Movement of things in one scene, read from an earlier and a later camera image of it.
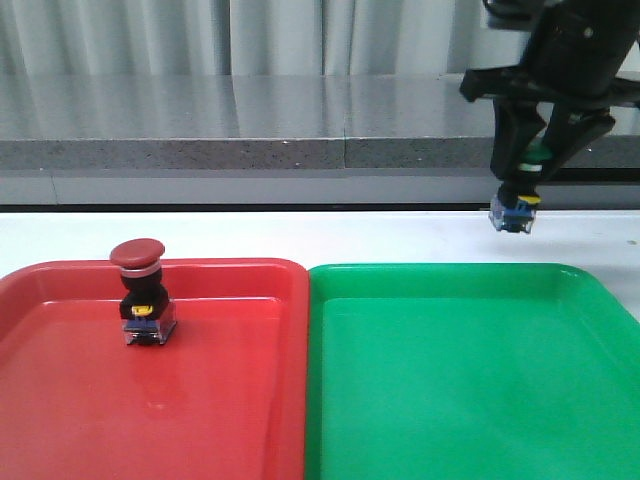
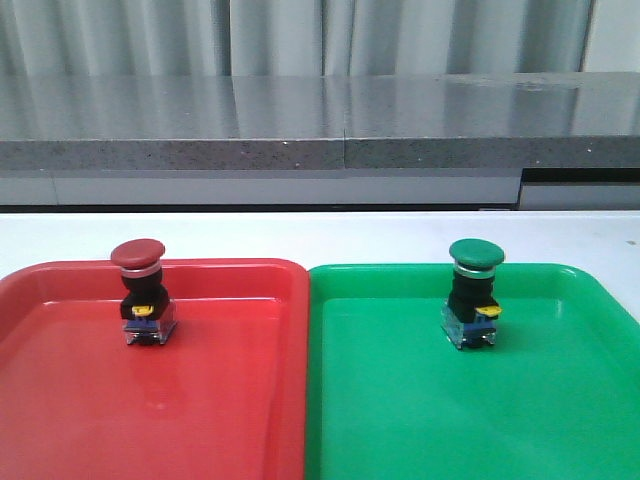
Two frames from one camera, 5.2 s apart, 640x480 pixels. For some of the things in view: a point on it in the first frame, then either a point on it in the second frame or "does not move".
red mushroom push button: x=147 y=312 does not move
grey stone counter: x=273 y=139 does not move
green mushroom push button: x=513 y=208 -> x=470 y=314
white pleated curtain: x=254 y=38 does not move
